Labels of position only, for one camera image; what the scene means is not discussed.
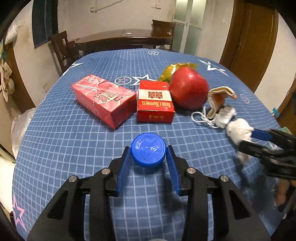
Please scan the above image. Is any white cloth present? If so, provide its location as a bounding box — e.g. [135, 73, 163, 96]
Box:
[191, 104, 255, 166]

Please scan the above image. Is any blue bottle cap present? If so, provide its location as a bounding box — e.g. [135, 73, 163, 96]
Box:
[130, 133, 167, 168]

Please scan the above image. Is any person's right hand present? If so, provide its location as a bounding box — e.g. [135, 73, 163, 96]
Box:
[274, 179, 291, 207]

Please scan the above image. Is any orange white snack wrapper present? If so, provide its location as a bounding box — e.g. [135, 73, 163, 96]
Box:
[207, 86, 237, 119]

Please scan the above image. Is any red apple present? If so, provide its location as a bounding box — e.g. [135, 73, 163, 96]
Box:
[170, 67, 209, 110]

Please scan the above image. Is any brown wooden door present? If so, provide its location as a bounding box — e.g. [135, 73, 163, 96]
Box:
[220, 1, 278, 92]

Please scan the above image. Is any red cigarette box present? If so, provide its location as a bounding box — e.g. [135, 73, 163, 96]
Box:
[137, 80, 175, 123]

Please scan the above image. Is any pink drink carton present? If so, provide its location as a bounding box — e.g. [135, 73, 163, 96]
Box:
[71, 75, 137, 130]

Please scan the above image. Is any yellow foil wrapper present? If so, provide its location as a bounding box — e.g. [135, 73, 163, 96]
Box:
[158, 62, 198, 83]

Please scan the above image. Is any blue star-patterned tablecloth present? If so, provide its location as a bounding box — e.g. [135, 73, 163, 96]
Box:
[13, 49, 282, 238]

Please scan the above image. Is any frosted glass door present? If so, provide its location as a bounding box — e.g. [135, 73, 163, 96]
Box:
[172, 0, 206, 55]

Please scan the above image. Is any wooden chair by glass door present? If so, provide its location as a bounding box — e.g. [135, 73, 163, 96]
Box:
[152, 20, 176, 51]

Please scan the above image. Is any wooden chair by window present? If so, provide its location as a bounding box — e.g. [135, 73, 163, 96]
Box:
[49, 31, 80, 73]

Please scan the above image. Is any dark wooden dining table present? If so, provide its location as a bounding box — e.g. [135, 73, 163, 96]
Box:
[75, 29, 172, 54]

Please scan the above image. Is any dark window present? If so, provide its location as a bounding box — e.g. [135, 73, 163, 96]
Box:
[32, 0, 58, 48]

